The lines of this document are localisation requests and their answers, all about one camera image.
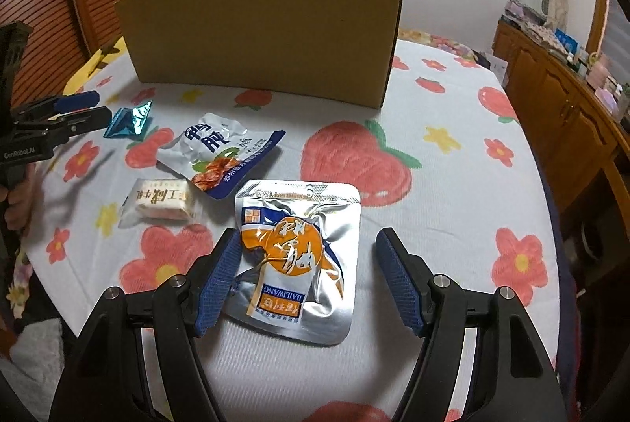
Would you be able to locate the purple packet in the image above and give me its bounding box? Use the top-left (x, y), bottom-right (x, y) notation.
top-left (503, 0), bottom-right (545, 22)

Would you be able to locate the white blue snack packet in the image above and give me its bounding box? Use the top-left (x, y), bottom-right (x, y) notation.
top-left (156, 112), bottom-right (287, 202)

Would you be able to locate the dark blue bed cover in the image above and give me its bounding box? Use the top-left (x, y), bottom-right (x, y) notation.
top-left (541, 186), bottom-right (582, 403)

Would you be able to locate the wooden cabinet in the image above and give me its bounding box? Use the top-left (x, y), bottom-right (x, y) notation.
top-left (492, 19), bottom-right (630, 255)

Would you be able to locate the silver orange snack packet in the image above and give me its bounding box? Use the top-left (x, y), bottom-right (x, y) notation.
top-left (224, 178), bottom-right (363, 347)

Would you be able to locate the dark waste bin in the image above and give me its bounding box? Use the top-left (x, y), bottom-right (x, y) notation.
top-left (577, 214), bottom-right (607, 266)

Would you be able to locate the blue box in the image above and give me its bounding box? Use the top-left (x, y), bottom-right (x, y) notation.
top-left (553, 28), bottom-right (582, 55)

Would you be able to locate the white paper bag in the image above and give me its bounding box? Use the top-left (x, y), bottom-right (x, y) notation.
top-left (489, 52), bottom-right (511, 86)

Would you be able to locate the brown cardboard box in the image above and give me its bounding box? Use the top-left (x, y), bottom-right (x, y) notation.
top-left (114, 0), bottom-right (408, 110)

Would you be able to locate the patterned packet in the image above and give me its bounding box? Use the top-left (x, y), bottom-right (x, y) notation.
top-left (521, 20), bottom-right (563, 45)

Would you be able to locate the teal foil snack packet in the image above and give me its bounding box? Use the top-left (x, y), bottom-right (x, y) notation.
top-left (102, 99), bottom-right (156, 143)

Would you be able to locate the floral bed sheet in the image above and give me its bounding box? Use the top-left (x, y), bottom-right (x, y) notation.
top-left (396, 27), bottom-right (485, 68)

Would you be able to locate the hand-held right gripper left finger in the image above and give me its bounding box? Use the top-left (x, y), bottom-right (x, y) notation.
top-left (49, 229), bottom-right (242, 422)

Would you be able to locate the white wrapped nougat candy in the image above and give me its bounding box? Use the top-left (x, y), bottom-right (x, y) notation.
top-left (117, 178), bottom-right (200, 229)

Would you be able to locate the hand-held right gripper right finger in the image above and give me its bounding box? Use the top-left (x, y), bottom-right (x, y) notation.
top-left (375, 228), bottom-right (569, 422)

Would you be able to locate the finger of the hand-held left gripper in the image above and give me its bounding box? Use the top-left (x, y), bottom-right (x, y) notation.
top-left (11, 91), bottom-right (100, 120)
top-left (15, 105), bottom-right (112, 143)

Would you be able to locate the strawberry printed blanket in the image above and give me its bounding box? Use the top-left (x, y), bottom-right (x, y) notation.
top-left (20, 35), bottom-right (568, 422)

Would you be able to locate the person's left hand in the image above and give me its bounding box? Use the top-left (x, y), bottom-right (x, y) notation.
top-left (4, 167), bottom-right (44, 227)

